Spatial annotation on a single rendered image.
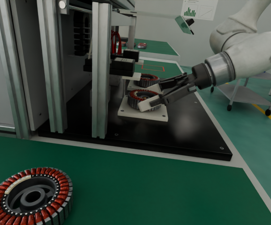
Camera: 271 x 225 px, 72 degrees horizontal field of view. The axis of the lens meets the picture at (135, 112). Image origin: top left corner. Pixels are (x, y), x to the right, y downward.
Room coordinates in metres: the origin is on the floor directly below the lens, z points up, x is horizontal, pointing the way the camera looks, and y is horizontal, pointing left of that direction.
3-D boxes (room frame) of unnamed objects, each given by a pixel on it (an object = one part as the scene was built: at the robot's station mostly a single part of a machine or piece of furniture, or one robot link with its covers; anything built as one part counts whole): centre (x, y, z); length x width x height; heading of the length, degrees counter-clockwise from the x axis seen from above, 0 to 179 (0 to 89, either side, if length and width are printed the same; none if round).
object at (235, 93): (2.97, -1.65, 0.51); 1.01 x 0.60 x 1.01; 178
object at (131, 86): (0.81, -0.03, 0.78); 0.15 x 0.15 x 0.01; 88
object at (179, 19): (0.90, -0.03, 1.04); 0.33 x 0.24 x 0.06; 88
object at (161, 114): (0.57, -0.02, 0.78); 0.15 x 0.15 x 0.01; 88
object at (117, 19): (0.70, 0.07, 1.03); 0.62 x 0.01 x 0.03; 178
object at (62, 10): (0.70, 0.15, 1.04); 0.62 x 0.02 x 0.03; 178
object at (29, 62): (0.70, 0.23, 0.92); 0.66 x 0.01 x 0.30; 178
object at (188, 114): (0.69, -0.01, 0.76); 0.64 x 0.47 x 0.02; 178
